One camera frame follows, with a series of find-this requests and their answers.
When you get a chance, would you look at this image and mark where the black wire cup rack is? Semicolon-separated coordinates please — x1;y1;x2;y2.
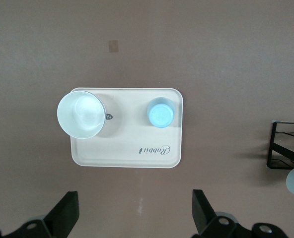
267;119;294;171

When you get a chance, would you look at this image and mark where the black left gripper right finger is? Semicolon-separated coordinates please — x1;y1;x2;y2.
191;189;239;238

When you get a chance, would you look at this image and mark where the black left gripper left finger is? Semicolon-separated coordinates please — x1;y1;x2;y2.
17;190;80;238

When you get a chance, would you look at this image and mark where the brown tape patch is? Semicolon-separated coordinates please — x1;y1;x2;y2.
109;39;119;54

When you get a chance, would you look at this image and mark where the light blue plastic cup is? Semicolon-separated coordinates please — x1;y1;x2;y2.
146;96;177;129

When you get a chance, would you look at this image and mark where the beige plastic tray Rabbit print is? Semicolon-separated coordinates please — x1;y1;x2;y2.
71;86;184;170

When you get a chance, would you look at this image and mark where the white ceramic bowl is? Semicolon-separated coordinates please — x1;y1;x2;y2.
57;90;115;139

